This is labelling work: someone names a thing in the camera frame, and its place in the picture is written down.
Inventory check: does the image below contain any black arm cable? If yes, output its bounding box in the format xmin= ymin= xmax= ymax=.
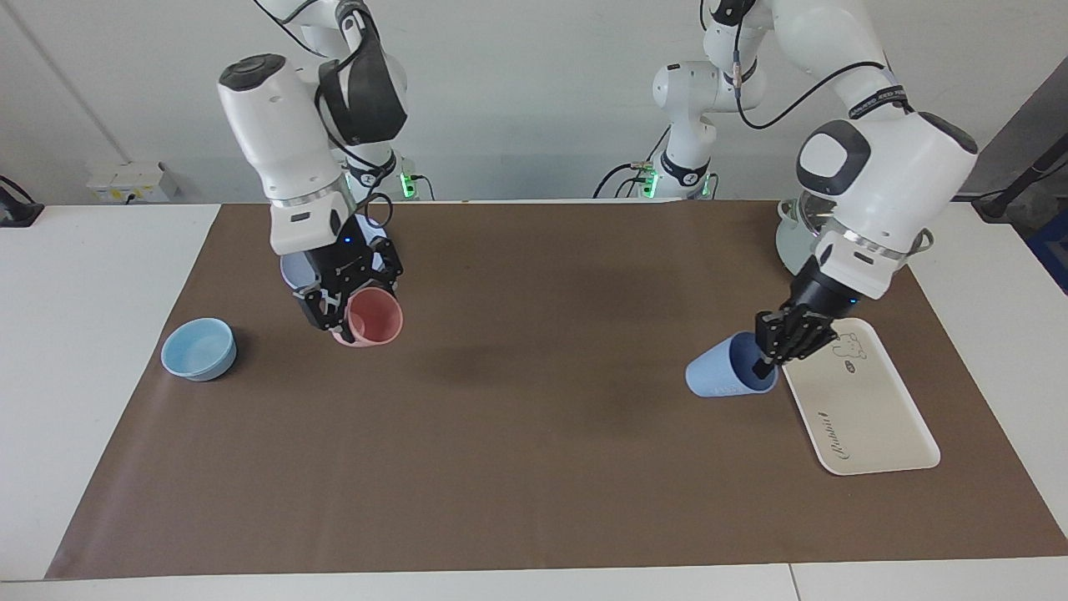
xmin=250 ymin=0 xmax=395 ymax=230
xmin=730 ymin=0 xmax=910 ymax=131

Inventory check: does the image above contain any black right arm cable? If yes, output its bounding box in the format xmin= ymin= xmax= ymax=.
xmin=250 ymin=0 xmax=395 ymax=230

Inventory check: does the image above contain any black camera stand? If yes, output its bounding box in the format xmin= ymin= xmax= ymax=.
xmin=972 ymin=134 xmax=1068 ymax=222

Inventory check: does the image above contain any pale green cooking pot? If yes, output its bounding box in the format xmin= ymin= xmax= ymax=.
xmin=775 ymin=196 xmax=935 ymax=276

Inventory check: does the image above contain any white power strip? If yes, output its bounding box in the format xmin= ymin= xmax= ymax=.
xmin=87 ymin=161 xmax=180 ymax=204

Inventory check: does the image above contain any blue box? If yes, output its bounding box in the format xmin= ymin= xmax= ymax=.
xmin=1026 ymin=209 xmax=1068 ymax=293

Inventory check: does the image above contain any brown table mat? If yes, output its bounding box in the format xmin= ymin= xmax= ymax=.
xmin=46 ymin=200 xmax=1068 ymax=581

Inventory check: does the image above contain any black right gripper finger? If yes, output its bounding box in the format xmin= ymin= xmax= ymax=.
xmin=294 ymin=282 xmax=351 ymax=335
xmin=359 ymin=238 xmax=405 ymax=291

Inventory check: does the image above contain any black table clamp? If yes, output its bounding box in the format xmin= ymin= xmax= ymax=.
xmin=0 ymin=175 xmax=44 ymax=228

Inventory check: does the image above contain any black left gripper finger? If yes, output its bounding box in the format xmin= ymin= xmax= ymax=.
xmin=784 ymin=317 xmax=838 ymax=361
xmin=753 ymin=306 xmax=806 ymax=381

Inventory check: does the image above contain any pink plastic cup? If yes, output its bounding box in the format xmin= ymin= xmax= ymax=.
xmin=331 ymin=288 xmax=405 ymax=348

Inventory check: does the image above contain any black base cable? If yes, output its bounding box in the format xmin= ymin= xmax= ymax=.
xmin=592 ymin=125 xmax=673 ymax=199

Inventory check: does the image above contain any light blue bowl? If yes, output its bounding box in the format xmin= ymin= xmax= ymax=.
xmin=160 ymin=318 xmax=238 ymax=382

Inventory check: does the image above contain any cream rabbit print tray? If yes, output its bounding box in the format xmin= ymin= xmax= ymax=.
xmin=780 ymin=317 xmax=942 ymax=477

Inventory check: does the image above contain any blue plastic cup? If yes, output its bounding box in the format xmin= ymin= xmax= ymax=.
xmin=685 ymin=331 xmax=779 ymax=399

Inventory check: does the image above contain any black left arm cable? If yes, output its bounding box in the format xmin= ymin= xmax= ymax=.
xmin=730 ymin=0 xmax=910 ymax=131

